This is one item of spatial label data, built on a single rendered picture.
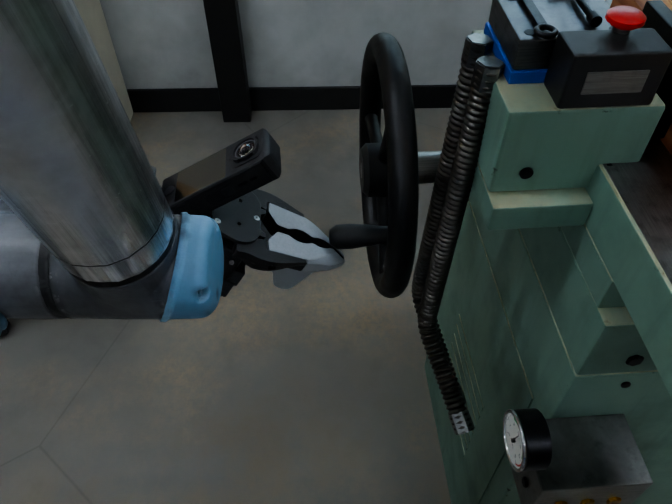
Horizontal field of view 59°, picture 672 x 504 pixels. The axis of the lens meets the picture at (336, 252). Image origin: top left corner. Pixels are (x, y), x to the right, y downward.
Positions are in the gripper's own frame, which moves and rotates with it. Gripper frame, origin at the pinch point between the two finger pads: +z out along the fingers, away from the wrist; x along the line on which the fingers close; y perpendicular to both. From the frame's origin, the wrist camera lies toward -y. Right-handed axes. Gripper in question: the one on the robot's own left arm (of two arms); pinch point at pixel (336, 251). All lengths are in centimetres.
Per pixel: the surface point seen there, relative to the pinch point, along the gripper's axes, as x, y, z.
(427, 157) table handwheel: -11.1, -7.6, 8.2
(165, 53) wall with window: -145, 73, -11
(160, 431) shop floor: -21, 88, 8
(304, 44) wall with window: -142, 48, 28
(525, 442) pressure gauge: 16.0, 1.2, 21.0
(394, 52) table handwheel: -11.2, -16.2, -2.1
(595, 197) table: 1.4, -18.1, 16.9
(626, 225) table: 6.8, -19.6, 15.9
